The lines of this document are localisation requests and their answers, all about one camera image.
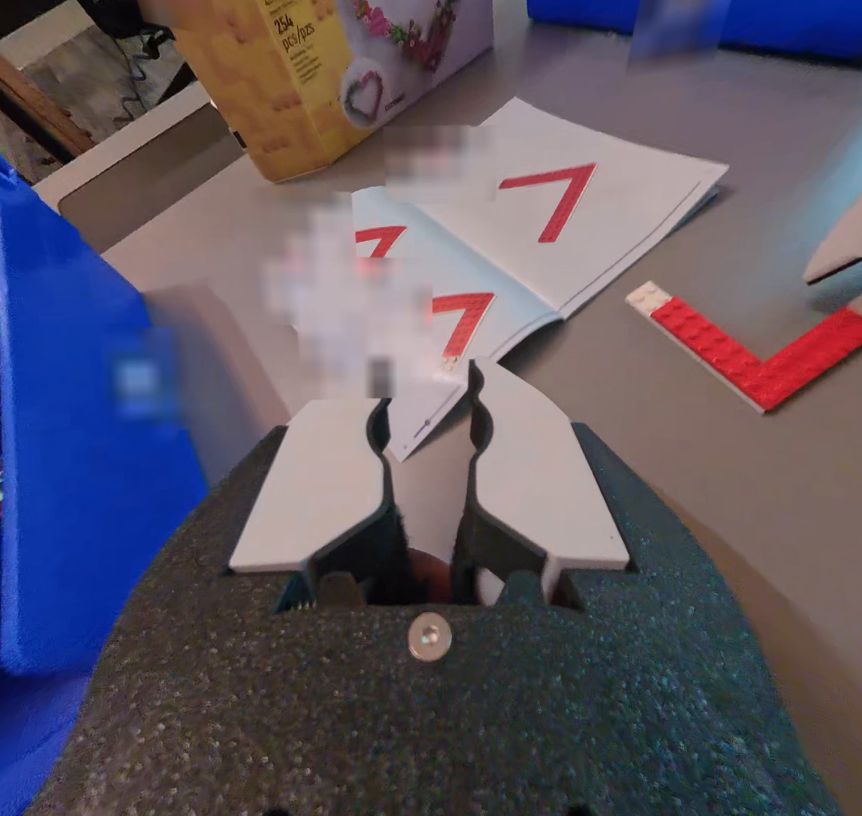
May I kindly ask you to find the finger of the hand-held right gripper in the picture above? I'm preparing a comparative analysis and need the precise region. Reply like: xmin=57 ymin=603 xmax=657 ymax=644
xmin=801 ymin=197 xmax=862 ymax=288

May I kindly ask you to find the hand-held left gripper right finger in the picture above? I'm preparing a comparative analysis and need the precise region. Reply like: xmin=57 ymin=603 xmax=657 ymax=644
xmin=461 ymin=357 xmax=632 ymax=600

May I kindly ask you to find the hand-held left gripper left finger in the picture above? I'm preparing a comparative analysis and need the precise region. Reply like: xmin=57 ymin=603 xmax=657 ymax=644
xmin=229 ymin=397 xmax=396 ymax=575

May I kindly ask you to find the lego instruction booklet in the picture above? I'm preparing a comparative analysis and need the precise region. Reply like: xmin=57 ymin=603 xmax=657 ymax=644
xmin=350 ymin=97 xmax=730 ymax=463

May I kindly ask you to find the yellow white lego box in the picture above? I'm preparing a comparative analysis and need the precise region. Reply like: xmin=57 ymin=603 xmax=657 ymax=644
xmin=127 ymin=0 xmax=496 ymax=184

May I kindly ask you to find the black coiled cable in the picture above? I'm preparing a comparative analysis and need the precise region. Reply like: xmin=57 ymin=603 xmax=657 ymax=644
xmin=118 ymin=22 xmax=177 ymax=123

